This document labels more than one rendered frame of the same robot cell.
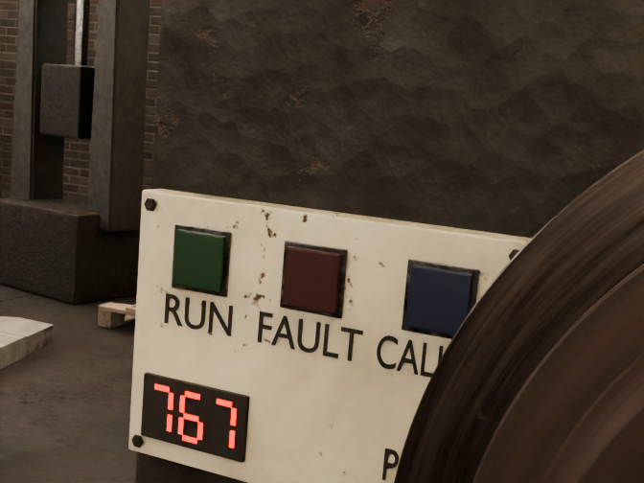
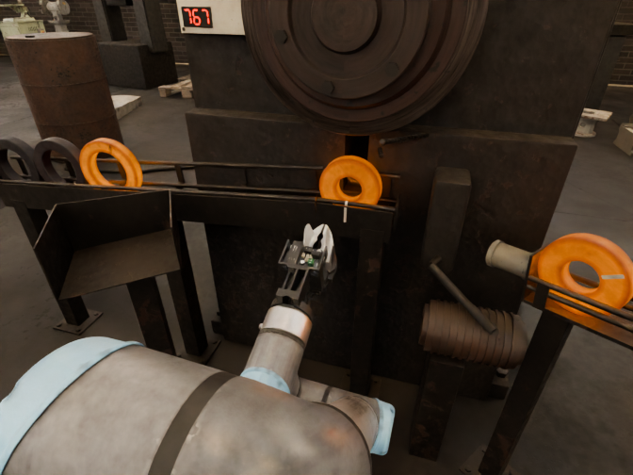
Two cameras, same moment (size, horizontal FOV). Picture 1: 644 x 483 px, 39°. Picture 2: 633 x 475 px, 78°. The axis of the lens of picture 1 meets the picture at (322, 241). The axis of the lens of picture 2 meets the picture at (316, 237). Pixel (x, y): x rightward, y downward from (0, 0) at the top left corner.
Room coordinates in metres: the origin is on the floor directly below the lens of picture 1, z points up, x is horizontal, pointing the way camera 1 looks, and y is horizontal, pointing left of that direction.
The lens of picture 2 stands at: (-0.56, -0.06, 1.15)
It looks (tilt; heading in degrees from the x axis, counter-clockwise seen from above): 32 degrees down; 352
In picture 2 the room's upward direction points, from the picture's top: straight up
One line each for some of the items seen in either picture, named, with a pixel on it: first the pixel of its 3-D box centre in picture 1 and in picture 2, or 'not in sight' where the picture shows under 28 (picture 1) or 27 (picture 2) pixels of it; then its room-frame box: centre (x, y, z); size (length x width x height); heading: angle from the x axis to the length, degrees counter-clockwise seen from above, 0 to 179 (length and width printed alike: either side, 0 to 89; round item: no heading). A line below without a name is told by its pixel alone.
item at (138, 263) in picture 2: not in sight; (146, 330); (0.28, 0.29, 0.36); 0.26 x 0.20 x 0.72; 101
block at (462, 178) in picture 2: not in sight; (444, 219); (0.23, -0.49, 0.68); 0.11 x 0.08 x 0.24; 156
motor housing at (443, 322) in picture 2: not in sight; (453, 388); (0.05, -0.51, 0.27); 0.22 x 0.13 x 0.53; 66
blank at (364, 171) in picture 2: not in sight; (349, 187); (0.32, -0.27, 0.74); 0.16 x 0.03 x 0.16; 64
